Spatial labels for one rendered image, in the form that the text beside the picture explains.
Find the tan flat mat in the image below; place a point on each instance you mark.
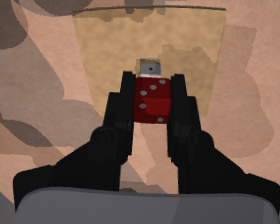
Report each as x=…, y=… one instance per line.
x=183, y=40

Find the dark red die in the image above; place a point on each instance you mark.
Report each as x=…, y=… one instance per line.
x=152, y=100

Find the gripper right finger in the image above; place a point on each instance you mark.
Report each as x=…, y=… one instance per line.
x=208, y=171

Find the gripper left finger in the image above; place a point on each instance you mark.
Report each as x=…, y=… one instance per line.
x=95, y=162

